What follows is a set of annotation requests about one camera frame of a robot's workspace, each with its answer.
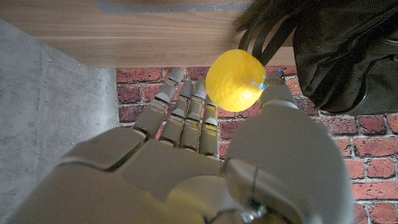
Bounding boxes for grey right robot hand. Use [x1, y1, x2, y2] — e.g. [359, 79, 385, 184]
[6, 67, 357, 224]

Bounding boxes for yellow ball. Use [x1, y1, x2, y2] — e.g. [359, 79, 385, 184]
[205, 49, 267, 113]

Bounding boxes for black backpack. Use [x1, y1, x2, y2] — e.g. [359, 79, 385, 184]
[233, 0, 398, 116]

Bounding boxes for red brick printed backdrop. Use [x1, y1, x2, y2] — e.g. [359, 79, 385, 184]
[116, 65, 398, 224]

